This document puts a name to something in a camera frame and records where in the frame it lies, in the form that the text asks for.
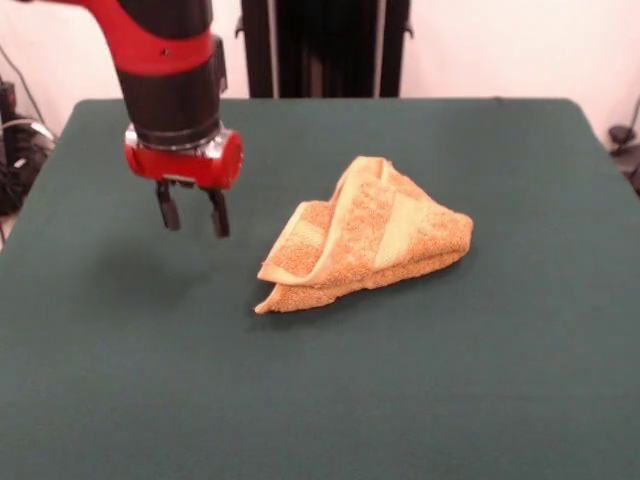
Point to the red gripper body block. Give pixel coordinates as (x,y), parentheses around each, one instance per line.
(190,167)

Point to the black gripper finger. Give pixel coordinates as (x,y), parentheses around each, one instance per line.
(169,210)
(219,215)

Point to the orange terry towel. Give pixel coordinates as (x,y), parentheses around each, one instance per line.
(360,235)

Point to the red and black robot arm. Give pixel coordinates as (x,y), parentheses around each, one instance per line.
(165,95)

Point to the dark green table cloth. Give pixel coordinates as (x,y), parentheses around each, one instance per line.
(150,350)

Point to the black equipment pile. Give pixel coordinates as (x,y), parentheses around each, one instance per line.
(20,170)

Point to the small black device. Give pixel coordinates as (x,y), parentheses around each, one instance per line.
(7,95)

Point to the black round foot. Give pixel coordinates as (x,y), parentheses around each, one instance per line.
(621,134)

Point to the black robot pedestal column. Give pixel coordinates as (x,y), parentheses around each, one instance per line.
(325,50)

